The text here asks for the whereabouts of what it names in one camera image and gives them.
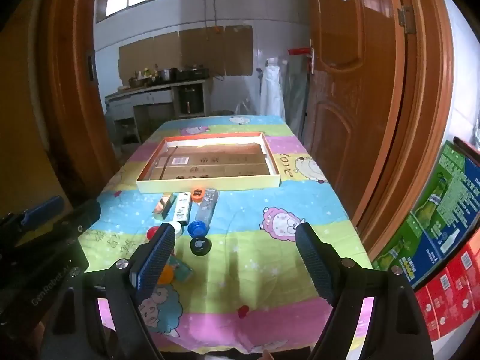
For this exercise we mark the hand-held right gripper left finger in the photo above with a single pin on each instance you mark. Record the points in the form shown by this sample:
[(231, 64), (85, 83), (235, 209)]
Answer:
[(153, 262)]

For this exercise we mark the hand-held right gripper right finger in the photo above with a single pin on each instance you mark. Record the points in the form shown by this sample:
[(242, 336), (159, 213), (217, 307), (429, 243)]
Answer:
[(315, 266)]

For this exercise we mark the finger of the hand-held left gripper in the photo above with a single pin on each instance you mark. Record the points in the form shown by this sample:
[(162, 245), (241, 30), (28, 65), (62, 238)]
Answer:
[(80, 217), (41, 210)]

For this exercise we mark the plain orange bottle cap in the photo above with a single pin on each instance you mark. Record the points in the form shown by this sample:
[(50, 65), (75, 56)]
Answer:
[(167, 274)]

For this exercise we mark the teal box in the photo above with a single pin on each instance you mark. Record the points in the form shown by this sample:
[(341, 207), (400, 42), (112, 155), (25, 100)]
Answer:
[(182, 270)]

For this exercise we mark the red bottle cap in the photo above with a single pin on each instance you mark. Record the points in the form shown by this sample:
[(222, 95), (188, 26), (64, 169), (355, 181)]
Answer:
[(152, 232)]

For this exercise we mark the white bottle cap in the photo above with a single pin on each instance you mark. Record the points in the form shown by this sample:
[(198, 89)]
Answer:
[(179, 228)]

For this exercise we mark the black bottle cap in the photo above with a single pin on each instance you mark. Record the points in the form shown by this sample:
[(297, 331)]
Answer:
[(200, 246)]

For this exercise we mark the blue bottle cap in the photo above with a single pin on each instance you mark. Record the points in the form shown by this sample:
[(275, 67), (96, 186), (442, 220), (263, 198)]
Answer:
[(195, 228)]

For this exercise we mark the shiny gold box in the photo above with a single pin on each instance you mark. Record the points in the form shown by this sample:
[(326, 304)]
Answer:
[(163, 206)]

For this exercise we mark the white cartoon print box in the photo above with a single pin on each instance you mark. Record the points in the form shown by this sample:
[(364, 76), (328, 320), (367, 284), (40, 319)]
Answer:
[(182, 208)]

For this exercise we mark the floral tube with clear cap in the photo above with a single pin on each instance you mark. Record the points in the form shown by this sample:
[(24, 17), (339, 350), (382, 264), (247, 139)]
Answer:
[(207, 206)]

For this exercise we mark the orange labelled bottle cap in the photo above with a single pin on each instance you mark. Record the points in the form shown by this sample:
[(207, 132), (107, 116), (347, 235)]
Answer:
[(197, 194)]

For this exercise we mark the shallow orange-rimmed cardboard tray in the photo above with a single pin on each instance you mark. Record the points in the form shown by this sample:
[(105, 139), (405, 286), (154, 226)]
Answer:
[(210, 184)]

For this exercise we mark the sheep print striped tablecloth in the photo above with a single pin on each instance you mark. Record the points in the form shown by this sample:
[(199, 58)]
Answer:
[(243, 232)]

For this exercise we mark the grey kitchen counter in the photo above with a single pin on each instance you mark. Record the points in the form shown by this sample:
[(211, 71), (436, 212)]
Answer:
[(150, 97)]

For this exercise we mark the green printed carton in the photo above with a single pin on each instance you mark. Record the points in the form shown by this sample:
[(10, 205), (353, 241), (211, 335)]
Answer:
[(442, 202)]

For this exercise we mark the dark wok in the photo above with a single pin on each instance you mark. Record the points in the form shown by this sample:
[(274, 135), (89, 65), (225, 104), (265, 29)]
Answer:
[(138, 81)]

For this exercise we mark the dark green canister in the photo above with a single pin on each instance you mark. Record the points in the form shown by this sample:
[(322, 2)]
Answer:
[(189, 101)]

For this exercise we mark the green yellow bottle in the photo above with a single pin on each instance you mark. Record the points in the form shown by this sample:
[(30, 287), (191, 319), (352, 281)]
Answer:
[(152, 73)]

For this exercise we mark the steel cooking pot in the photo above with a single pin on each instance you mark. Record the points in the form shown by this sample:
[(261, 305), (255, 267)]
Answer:
[(167, 75)]

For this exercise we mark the clear plastic sheeting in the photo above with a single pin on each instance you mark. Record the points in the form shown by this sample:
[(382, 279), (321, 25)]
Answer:
[(296, 93)]

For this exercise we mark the white plastic bag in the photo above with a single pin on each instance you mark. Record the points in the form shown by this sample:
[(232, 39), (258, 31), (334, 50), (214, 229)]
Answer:
[(272, 90)]

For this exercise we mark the black gas stove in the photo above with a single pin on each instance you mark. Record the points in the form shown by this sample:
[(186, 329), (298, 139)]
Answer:
[(193, 73)]

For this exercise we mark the red paper strip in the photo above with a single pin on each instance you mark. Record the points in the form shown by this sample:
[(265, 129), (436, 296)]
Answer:
[(300, 51)]

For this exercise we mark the metal door hinge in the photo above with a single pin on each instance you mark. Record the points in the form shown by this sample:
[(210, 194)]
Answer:
[(407, 18)]

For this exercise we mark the cardboard wall sheets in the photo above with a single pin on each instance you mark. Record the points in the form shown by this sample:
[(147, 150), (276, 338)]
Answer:
[(195, 52)]

